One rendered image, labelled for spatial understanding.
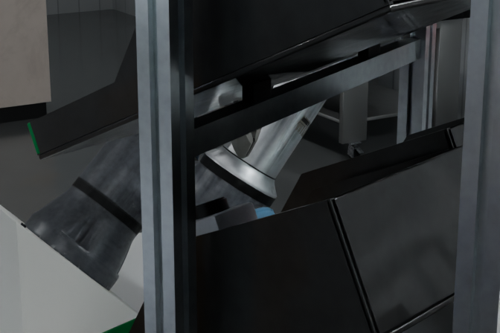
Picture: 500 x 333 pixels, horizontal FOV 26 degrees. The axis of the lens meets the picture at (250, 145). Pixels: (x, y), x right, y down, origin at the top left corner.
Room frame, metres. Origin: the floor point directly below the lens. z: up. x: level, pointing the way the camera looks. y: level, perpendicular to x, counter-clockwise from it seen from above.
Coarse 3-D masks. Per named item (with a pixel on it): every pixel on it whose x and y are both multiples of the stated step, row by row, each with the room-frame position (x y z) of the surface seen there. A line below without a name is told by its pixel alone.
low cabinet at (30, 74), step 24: (0, 0) 5.80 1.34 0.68; (24, 0) 5.87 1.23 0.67; (0, 24) 5.79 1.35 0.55; (24, 24) 5.86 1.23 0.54; (0, 48) 5.79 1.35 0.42; (24, 48) 5.86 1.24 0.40; (0, 72) 5.79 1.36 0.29; (24, 72) 5.86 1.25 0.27; (48, 72) 5.93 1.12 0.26; (0, 96) 5.78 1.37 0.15; (24, 96) 5.85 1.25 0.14; (48, 96) 5.92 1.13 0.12; (0, 120) 5.79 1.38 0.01
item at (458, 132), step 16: (432, 128) 0.77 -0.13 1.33; (448, 128) 0.62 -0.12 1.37; (400, 144) 0.64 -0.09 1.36; (416, 144) 0.63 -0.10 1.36; (432, 144) 0.62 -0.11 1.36; (448, 144) 0.62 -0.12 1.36; (352, 160) 0.66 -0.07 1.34; (368, 160) 0.65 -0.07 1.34; (384, 160) 0.64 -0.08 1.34; (400, 160) 0.64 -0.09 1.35; (304, 176) 0.69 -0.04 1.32; (320, 176) 0.68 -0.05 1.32; (336, 176) 0.67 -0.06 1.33; (352, 176) 0.66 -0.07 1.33; (304, 192) 0.69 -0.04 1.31; (288, 208) 0.70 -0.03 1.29
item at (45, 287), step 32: (0, 224) 1.33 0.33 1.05; (0, 256) 1.33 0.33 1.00; (32, 256) 1.29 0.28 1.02; (0, 288) 1.34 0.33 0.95; (32, 288) 1.28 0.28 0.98; (64, 288) 1.31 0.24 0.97; (96, 288) 1.33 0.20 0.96; (0, 320) 1.35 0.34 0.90; (32, 320) 1.28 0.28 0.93; (64, 320) 1.31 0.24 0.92; (96, 320) 1.33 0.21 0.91; (128, 320) 1.35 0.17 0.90
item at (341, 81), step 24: (384, 48) 0.76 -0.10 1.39; (408, 48) 0.78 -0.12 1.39; (336, 72) 0.68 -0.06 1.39; (360, 72) 0.71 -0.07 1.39; (384, 72) 0.74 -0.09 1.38; (288, 96) 0.62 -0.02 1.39; (312, 96) 0.65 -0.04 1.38; (216, 120) 0.56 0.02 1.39; (240, 120) 0.58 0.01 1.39; (264, 120) 0.60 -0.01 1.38; (216, 144) 0.56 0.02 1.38
